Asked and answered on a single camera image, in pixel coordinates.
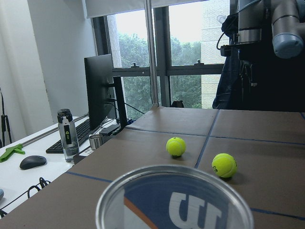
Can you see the green plastic tool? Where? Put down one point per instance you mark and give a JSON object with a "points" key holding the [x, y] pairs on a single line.
{"points": [[10, 151]]}

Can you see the clear water bottle black lid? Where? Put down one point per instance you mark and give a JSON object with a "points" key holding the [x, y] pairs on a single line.
{"points": [[68, 134]]}

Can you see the light blue device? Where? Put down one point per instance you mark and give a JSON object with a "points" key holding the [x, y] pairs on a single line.
{"points": [[1, 194]]}

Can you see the yellow tennis ball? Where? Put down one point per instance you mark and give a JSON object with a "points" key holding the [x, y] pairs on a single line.
{"points": [[224, 165], [175, 146]]}

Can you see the black computer monitor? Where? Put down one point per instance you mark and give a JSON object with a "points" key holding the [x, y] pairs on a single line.
{"points": [[102, 90]]}

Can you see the black tripod stand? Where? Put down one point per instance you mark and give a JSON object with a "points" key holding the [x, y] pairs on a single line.
{"points": [[5, 125]]}

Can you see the aluminium extrusion post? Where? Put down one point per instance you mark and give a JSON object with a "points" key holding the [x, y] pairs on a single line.
{"points": [[151, 51]]}

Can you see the white blue tennis ball can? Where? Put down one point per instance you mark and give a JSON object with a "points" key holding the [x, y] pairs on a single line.
{"points": [[171, 197]]}

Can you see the small steel cup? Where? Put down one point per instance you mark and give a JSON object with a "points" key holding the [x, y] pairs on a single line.
{"points": [[95, 141]]}

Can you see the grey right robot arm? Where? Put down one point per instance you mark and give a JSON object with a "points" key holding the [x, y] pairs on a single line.
{"points": [[283, 19]]}

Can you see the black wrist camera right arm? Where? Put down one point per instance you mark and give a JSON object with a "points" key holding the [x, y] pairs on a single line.
{"points": [[225, 50]]}

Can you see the dark grey computer mouse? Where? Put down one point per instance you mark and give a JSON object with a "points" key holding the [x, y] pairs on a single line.
{"points": [[32, 162]]}

